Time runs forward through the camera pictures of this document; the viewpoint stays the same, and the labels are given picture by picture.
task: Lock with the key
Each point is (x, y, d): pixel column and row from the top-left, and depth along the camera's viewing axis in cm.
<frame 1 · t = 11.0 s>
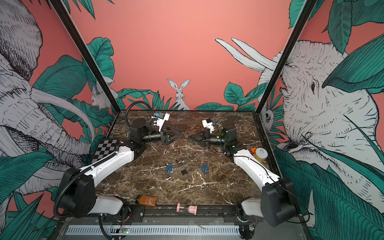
left hand: (180, 133, 69), fingers open
right hand: (189, 140, 68), fingers closed
left blue padlock: (169, 167, 92), on the table
left black padlock: (184, 171, 90), on the table
right blue padlock: (204, 168, 92), on the table
amber brown bottle: (142, 199, 77), point 4 cm above the table

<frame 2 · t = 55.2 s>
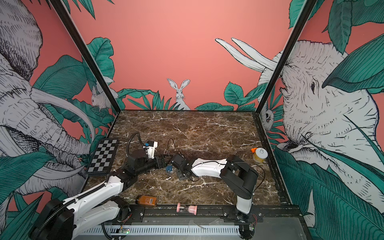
left hand: (169, 155, 79), fingers open
right hand: (180, 172, 87), fingers open
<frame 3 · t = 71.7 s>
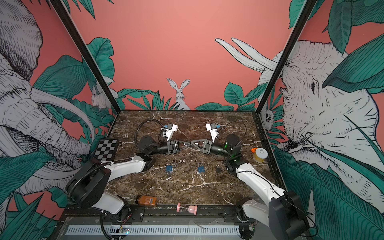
left hand: (189, 146, 67), fingers closed
right hand: (190, 145, 67), fingers closed
right black padlock: (218, 169, 92), on the table
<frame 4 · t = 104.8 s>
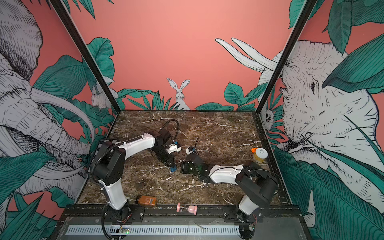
left hand: (173, 163, 86), fingers closed
right hand: (177, 165, 84), fingers closed
